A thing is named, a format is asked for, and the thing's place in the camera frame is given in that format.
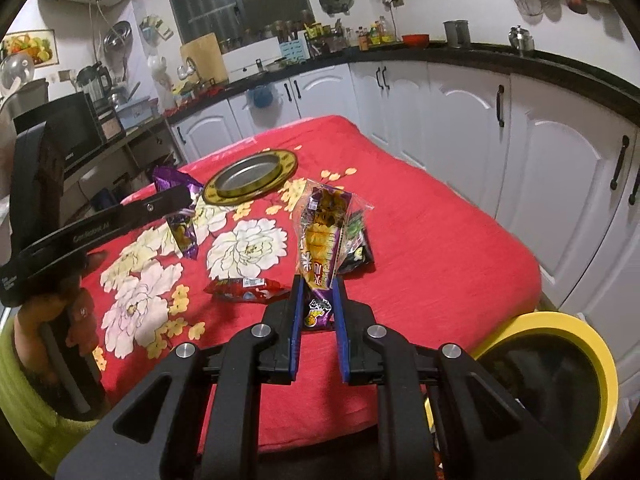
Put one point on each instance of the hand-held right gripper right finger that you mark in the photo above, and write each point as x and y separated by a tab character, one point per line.
342	350

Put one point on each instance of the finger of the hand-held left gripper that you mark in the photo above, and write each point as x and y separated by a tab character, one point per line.
155	205

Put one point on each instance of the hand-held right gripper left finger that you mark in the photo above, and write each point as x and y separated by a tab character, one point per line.
295	350

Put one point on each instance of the purple yellow snack packet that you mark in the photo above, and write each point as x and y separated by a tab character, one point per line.
320	240

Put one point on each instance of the yellow round trash bin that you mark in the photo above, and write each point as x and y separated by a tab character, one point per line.
607	360

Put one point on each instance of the person's left forearm green sleeve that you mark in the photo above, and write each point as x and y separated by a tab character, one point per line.
30	410

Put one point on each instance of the person's left hand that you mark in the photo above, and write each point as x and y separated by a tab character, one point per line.
82	320

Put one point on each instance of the kitchen storage shelf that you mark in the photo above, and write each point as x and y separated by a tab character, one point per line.
140	155

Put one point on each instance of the red flat snack packet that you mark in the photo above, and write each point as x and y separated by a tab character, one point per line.
245	290

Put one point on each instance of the black microwave oven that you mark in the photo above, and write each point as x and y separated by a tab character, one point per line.
65	130

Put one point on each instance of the pale blue plastic tub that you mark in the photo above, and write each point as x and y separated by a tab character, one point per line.
135	113

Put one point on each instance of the round metal plate gold rim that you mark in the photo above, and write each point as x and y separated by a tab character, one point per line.
248	176

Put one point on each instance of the black green snack packet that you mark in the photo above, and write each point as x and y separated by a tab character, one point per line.
357	252

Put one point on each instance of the red floral table cover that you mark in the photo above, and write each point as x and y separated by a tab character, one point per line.
440	270

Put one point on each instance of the white thermos jug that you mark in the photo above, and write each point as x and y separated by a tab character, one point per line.
159	70

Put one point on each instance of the black electric blender jug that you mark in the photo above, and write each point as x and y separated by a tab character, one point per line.
95	81

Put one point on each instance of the clear glass lid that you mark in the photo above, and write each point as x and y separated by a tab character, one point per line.
17	69

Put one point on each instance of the blue hanging bag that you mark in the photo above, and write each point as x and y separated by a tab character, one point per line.
260	96

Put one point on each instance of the wooden cutting board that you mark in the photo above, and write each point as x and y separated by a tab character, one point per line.
202	57

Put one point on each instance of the hanging steel basin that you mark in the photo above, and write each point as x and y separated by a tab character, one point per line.
117	40

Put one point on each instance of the light blue utensil rack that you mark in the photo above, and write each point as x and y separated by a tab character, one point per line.
293	51

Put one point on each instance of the row of glass jars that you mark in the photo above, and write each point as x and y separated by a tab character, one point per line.
270	30

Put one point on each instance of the group of condiment bottles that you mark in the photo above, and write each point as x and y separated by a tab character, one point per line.
375	34

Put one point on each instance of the row of white cabinet doors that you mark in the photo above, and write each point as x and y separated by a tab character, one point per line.
550	160

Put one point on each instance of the red bowl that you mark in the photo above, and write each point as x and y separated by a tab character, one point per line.
415	40

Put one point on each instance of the black kitchen countertop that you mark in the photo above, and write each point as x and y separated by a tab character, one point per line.
550	65

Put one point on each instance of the steel kettle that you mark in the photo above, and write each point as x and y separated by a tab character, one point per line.
521	39

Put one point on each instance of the fruit wall poster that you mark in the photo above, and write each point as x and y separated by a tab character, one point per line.
27	49

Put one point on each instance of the green wall utensil holder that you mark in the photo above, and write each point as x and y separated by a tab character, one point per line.
156	27

